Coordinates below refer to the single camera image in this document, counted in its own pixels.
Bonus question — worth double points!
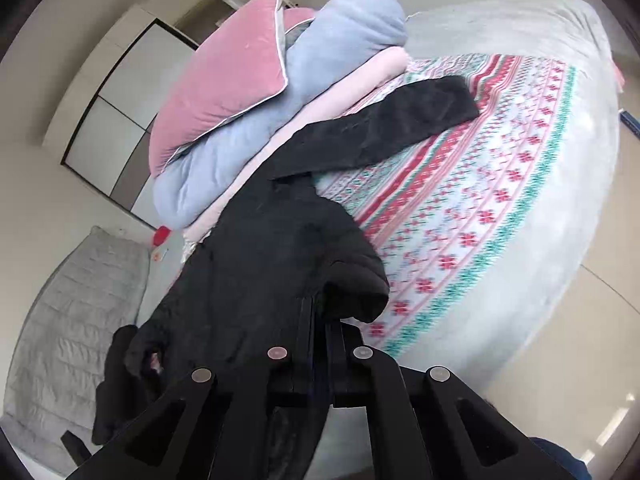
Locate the light blue folded duvet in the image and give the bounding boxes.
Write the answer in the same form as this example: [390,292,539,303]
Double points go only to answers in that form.
[154,0,407,229]

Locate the black quilted puffer jacket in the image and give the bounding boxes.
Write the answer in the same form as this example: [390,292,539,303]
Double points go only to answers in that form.
[98,76,478,449]

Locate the pink velvet pillow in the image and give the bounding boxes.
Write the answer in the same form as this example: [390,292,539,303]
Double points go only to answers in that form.
[149,0,316,178]

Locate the grey quilted headboard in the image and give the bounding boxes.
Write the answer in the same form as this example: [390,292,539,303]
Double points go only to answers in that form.
[1,226,150,476]

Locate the small red object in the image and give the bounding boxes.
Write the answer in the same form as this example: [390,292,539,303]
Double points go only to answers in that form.
[152,226,171,247]

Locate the grey bed sheet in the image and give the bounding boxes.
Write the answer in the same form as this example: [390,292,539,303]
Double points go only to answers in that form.
[385,0,620,386]

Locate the pale pink folded blanket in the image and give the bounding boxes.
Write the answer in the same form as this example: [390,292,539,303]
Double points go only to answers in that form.
[182,47,410,260]

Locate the red green patterned blanket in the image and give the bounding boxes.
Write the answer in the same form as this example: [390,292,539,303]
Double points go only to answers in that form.
[316,53,576,356]

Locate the white grey sliding wardrobe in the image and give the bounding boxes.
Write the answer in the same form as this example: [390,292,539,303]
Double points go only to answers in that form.
[62,18,198,229]

